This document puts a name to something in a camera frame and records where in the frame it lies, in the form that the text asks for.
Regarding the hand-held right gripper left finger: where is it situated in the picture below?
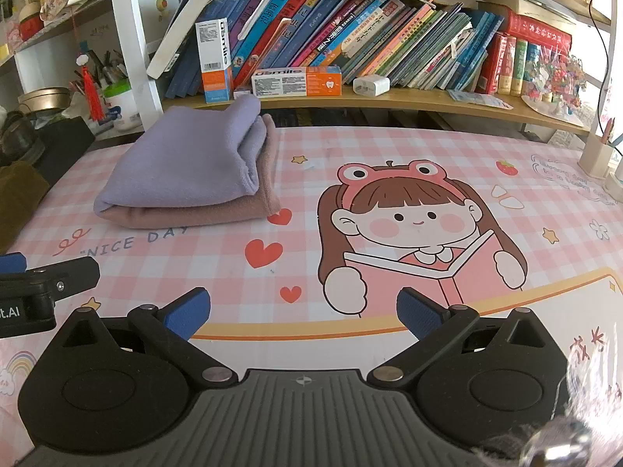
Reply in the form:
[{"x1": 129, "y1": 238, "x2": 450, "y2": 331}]
[{"x1": 49, "y1": 287, "x2": 239, "y2": 384}]

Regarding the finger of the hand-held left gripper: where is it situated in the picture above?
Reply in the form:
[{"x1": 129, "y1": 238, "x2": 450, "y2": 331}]
[
  {"x1": 0, "y1": 257, "x2": 101, "y2": 302},
  {"x1": 0, "y1": 251, "x2": 27, "y2": 279}
]

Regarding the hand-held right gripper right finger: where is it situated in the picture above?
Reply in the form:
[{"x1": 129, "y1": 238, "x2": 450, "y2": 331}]
[{"x1": 366, "y1": 287, "x2": 561, "y2": 385}]

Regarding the lilac and mauve sweater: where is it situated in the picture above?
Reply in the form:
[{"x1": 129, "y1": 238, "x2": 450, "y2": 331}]
[{"x1": 92, "y1": 93, "x2": 282, "y2": 230}]

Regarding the olive brown cloth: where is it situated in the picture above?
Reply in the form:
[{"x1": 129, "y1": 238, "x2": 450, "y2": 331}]
[{"x1": 0, "y1": 160, "x2": 51, "y2": 255}]

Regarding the black box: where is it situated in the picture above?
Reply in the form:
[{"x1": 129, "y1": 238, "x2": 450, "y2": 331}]
[{"x1": 35, "y1": 118, "x2": 97, "y2": 186}]

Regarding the pink cartoon desk mat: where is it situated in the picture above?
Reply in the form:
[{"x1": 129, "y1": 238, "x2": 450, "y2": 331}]
[{"x1": 0, "y1": 124, "x2": 623, "y2": 467}]

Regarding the brass bowl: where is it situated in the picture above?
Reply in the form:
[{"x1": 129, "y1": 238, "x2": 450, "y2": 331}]
[{"x1": 18, "y1": 86, "x2": 72, "y2": 118}]

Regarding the white jar green lid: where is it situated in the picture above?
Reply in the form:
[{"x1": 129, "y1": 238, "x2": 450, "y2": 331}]
[{"x1": 102, "y1": 83, "x2": 143, "y2": 132}]

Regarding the red tassel ornament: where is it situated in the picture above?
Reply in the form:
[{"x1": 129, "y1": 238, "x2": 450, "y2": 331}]
[{"x1": 74, "y1": 41, "x2": 106, "y2": 122}]

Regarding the cup of brushes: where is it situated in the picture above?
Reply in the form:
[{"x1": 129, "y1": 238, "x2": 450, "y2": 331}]
[{"x1": 72, "y1": 47, "x2": 130, "y2": 94}]

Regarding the wooden shelf board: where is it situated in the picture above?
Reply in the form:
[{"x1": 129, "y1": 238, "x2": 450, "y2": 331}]
[{"x1": 162, "y1": 84, "x2": 593, "y2": 138}]

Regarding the light blue pamphlet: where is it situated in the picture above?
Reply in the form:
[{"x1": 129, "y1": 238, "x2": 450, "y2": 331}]
[{"x1": 447, "y1": 88, "x2": 515, "y2": 111}]

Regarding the white charger plug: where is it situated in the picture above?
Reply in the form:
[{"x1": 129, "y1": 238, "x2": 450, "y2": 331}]
[{"x1": 352, "y1": 75, "x2": 391, "y2": 98}]

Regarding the white desk pen holder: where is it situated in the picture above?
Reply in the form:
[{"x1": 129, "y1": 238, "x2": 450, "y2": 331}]
[{"x1": 578, "y1": 116, "x2": 622, "y2": 179}]

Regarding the upright white orange toothpaste box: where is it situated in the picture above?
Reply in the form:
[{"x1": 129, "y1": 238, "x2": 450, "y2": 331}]
[{"x1": 195, "y1": 18, "x2": 233, "y2": 104}]

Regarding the long white orange toothpaste box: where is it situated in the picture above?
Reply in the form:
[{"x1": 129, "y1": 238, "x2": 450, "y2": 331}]
[{"x1": 251, "y1": 65, "x2": 343, "y2": 98}]

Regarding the crystal flower ornament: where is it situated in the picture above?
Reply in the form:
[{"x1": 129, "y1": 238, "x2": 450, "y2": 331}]
[{"x1": 522, "y1": 43, "x2": 588, "y2": 118}]

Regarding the row of colourful books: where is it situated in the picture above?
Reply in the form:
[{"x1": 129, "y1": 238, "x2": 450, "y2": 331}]
[{"x1": 146, "y1": 0, "x2": 574, "y2": 98}]

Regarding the white shelf post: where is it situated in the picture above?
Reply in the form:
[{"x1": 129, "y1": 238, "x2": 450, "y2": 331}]
[{"x1": 106, "y1": 0, "x2": 165, "y2": 130}]

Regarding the black cable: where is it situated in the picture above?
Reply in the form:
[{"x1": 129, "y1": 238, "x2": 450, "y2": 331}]
[{"x1": 585, "y1": 0, "x2": 615, "y2": 110}]

